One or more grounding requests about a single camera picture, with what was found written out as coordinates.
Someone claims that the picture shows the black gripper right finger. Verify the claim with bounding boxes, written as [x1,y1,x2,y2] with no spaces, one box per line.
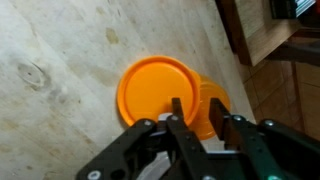
[209,98,320,180]

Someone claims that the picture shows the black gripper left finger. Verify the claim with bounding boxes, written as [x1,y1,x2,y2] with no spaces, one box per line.
[75,97,214,180]

